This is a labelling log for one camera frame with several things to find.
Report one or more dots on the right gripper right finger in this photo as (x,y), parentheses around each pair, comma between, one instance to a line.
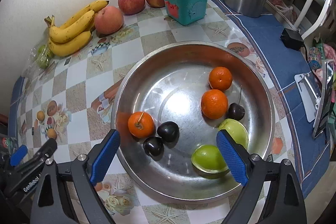
(284,202)

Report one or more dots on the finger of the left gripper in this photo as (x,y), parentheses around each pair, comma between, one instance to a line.
(18,155)

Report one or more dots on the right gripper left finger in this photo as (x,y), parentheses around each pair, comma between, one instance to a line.
(52,202)

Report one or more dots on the brown longan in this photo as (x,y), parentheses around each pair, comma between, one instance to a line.
(40,116)
(51,133)

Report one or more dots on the large green mango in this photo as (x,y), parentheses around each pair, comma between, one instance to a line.
(208,159)

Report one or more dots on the orange with stem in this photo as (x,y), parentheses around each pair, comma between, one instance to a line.
(141,124)

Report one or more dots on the small orange tangerine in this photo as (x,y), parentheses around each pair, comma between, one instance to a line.
(220,78)

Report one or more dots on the patterned plastic tablecloth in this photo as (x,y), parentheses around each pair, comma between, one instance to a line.
(70,92)

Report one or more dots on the clear plastic fruit container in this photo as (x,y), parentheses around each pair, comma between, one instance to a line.
(38,61)

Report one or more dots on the yellow banana front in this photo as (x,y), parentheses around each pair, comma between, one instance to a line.
(69,48)

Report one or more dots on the yellow banana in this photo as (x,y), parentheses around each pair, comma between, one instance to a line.
(95,6)
(69,48)
(59,35)

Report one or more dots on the steel bowl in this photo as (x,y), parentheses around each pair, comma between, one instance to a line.
(168,84)

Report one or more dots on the yellow banana middle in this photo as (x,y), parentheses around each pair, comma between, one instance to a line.
(59,35)

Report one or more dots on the black small box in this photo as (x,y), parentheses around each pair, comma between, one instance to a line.
(292,39)

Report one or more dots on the red peach front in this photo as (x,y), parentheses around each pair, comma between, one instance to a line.
(108,20)

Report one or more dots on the yellow banana back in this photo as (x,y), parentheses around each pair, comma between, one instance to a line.
(95,6)

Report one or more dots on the teal plastic box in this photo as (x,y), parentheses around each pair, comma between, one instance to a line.
(186,12)

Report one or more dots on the red peach middle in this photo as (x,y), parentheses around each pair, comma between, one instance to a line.
(130,7)

